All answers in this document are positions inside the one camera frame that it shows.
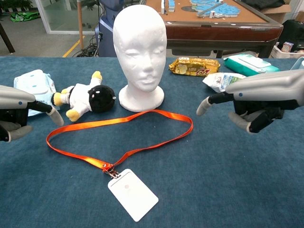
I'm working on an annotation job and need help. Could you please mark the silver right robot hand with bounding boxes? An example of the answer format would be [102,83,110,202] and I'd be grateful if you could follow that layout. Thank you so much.
[196,69,304,134]

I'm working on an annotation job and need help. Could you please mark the blue mahjong tile heap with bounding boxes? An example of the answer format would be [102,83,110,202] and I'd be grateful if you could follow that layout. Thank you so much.
[181,0,241,19]

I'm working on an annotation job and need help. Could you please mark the brown cardboard box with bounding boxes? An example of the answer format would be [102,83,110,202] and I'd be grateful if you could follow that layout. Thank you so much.
[257,0,304,24]

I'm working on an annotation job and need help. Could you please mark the black cable bundle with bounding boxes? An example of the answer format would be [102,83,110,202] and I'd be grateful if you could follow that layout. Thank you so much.
[72,35,99,57]

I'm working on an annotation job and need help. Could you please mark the brown mahjong table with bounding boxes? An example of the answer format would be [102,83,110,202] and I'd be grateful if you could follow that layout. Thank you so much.
[144,0,285,59]

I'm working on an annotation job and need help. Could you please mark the orange lanyard with badge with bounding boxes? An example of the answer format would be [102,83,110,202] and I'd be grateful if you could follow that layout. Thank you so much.
[46,109,194,223]

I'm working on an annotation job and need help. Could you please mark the white storage crate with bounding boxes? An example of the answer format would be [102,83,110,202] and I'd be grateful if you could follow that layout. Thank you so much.
[270,41,304,59]

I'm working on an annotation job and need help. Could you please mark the small mahjong tile stack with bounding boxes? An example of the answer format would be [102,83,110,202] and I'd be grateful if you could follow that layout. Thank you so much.
[161,0,177,14]

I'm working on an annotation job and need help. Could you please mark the white foam mannequin head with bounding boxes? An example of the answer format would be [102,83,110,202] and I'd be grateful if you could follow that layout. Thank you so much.
[113,4,167,113]

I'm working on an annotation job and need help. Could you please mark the green potted plants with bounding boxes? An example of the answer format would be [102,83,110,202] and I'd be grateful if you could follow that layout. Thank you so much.
[0,0,34,12]

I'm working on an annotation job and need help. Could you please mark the pale blue lidded cup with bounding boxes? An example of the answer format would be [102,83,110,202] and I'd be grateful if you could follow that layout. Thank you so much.
[290,57,304,71]

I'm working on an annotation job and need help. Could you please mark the dark furniture leg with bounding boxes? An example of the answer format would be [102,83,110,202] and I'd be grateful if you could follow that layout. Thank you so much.
[0,22,15,53]

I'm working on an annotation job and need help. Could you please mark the gold biscuit packet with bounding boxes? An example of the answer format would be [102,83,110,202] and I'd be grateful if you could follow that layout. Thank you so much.
[168,57,221,78]

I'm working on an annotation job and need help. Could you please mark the green wet wipes pack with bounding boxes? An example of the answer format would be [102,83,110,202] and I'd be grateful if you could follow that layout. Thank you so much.
[223,53,281,77]

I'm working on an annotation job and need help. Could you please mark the blue felt table mat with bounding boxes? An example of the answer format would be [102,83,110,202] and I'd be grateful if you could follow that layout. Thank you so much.
[0,56,304,228]

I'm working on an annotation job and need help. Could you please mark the black cloth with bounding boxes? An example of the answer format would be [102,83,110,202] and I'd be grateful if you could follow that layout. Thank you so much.
[241,0,285,10]

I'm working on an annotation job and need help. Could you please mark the light blue wet wipes pack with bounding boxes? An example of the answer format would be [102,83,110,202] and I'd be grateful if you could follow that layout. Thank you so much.
[13,69,57,117]

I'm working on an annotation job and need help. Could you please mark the white snack bag green print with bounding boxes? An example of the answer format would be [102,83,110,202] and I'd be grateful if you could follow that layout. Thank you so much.
[202,72,247,94]

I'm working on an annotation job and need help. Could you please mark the blue machine base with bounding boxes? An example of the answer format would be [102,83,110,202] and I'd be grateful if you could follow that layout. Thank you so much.
[95,0,124,57]

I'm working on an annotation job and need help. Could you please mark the black and white plush toy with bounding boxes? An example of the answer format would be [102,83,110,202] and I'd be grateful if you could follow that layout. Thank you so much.
[51,70,116,123]

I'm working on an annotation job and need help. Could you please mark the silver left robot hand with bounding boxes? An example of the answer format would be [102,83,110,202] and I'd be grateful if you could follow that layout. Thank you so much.
[0,85,65,143]

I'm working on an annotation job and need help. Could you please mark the glass partition frame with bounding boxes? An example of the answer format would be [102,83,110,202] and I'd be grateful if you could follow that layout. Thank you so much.
[35,0,103,35]

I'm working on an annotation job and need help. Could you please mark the wooden pole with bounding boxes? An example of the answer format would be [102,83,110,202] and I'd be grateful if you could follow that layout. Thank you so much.
[77,0,85,50]

